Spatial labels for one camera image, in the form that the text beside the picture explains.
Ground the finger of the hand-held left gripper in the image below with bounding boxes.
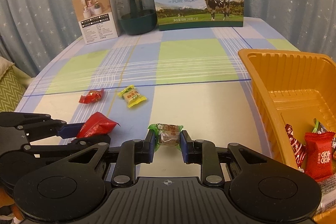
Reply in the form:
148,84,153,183
0,112,82,143
22,135,111,160

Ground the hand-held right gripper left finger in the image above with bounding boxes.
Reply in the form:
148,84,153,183
67,130,158,186

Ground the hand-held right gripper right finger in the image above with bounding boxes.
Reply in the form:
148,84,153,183
180,130,273,186

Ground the brown green-ended candy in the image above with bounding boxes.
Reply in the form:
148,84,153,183
147,123,184,151

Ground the red snack packet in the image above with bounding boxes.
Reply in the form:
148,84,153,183
76,112,121,138
79,89,105,104

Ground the brown snack packet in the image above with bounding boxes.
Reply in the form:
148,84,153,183
285,124,307,170

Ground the orange plastic tray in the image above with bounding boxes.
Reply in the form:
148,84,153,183
238,49,336,224

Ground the red packet white print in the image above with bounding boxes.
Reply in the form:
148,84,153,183
304,131,336,182

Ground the dark green-edged snack packet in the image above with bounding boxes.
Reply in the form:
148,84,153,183
312,118,327,134

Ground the checkered tablecloth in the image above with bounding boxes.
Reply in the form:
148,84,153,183
13,17,302,180

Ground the yellow green candy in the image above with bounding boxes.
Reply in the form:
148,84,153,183
117,85,147,108

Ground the green zigzag cushion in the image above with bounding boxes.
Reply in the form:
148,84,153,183
0,67,29,113

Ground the white product box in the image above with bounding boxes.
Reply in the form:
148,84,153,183
73,0,119,45

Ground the dark green glass jar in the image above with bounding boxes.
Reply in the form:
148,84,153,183
116,0,158,35

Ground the grey snack packet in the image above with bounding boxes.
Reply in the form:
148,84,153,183
316,175,336,214

